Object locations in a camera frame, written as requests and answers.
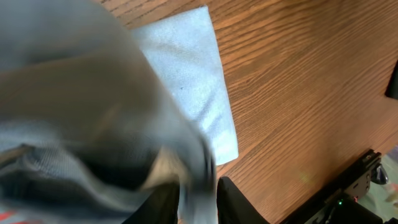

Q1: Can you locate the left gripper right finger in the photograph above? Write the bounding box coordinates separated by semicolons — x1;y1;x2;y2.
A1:
216;177;269;224

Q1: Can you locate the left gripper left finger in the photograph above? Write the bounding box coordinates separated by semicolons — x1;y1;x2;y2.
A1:
123;184;180;224

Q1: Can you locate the light blue t-shirt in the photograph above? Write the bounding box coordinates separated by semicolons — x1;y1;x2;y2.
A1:
1;1;238;223

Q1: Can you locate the black t-shirt on right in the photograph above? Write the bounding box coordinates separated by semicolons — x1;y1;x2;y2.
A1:
385;62;398;100

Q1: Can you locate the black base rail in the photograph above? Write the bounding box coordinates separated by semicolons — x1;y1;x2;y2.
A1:
281;149;397;224

